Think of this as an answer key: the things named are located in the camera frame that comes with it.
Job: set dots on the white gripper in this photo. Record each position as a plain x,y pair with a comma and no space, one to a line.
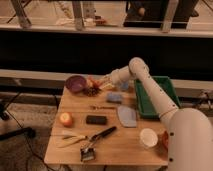
106,83

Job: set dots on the orange red pepper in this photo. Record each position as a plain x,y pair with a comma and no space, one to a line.
94,82

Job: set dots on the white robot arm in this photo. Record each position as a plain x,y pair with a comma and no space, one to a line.
190,132

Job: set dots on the metal cup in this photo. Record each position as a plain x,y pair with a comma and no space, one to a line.
124,86

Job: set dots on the white cup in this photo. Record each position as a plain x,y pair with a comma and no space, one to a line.
148,138

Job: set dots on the blue sponge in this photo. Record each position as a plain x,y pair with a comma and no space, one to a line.
114,97

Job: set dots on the dark brown pinecone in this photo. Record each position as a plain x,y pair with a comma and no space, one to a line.
91,92

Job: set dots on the grey blue cloth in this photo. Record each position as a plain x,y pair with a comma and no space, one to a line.
127,116

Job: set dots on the purple bowl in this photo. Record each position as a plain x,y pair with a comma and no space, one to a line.
75,83

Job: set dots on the black rectangular block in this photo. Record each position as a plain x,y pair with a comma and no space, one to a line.
98,120

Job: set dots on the wooden board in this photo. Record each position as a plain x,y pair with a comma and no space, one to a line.
85,133

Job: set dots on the green plastic bin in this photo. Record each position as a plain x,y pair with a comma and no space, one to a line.
144,105

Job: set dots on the red yellow apple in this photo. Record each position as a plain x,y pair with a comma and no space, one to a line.
66,119

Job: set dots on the red brown bowl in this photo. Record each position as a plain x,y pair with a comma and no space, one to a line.
165,140

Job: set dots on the black handled brush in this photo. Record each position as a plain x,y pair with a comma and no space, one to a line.
87,152

